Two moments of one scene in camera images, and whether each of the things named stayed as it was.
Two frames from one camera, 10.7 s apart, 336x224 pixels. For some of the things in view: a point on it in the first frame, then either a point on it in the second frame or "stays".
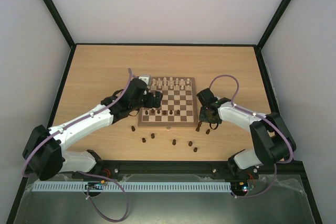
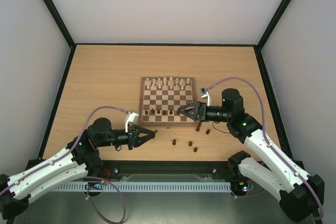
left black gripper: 150,104 -> 134,140
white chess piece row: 171,83 stays
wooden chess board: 179,108 stays
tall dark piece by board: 198,128 stays
